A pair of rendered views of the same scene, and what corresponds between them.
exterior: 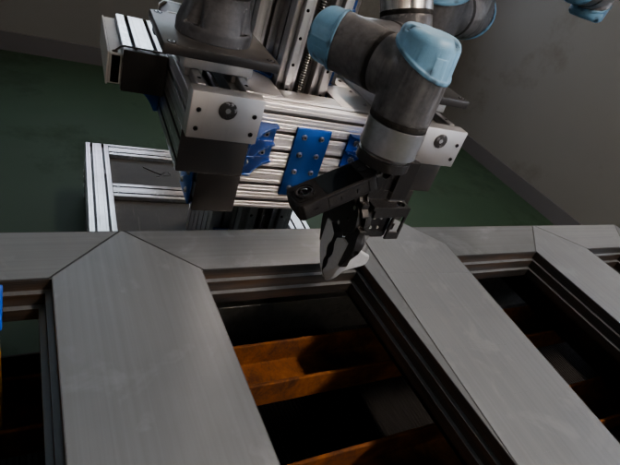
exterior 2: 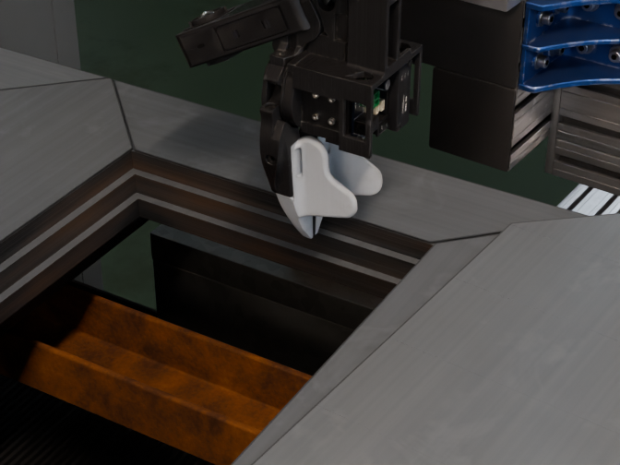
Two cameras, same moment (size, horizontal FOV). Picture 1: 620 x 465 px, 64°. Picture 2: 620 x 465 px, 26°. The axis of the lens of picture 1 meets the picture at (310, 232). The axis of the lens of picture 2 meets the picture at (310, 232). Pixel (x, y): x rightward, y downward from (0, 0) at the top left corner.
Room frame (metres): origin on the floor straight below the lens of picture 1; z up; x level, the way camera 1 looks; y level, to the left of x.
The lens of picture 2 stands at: (0.28, -0.78, 1.39)
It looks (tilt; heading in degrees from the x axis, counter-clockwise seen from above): 33 degrees down; 67
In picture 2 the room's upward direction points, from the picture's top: straight up
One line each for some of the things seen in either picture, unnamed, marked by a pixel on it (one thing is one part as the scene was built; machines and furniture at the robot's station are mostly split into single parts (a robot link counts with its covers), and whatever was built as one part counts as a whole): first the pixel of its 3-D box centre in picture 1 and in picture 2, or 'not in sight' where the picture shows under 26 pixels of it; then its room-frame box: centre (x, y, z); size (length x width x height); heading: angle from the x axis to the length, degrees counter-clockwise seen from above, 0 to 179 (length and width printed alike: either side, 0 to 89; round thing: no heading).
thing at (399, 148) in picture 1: (389, 137); not in sight; (0.61, -0.05, 1.10); 0.08 x 0.08 x 0.05
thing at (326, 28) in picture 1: (360, 48); not in sight; (0.68, 0.02, 1.17); 0.11 x 0.11 x 0.08; 57
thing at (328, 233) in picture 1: (339, 246); (342, 175); (0.62, -0.05, 0.91); 0.06 x 0.03 x 0.09; 126
